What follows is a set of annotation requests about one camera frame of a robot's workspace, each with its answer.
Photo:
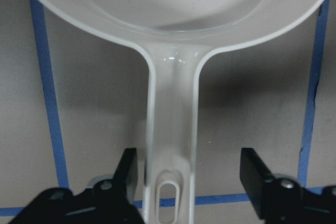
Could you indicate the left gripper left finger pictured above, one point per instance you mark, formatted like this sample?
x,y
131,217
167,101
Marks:
x,y
125,178

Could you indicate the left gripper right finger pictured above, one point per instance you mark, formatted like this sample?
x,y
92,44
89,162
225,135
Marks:
x,y
256,179

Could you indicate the beige plastic dustpan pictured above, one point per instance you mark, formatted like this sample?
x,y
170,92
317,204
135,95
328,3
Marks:
x,y
176,38

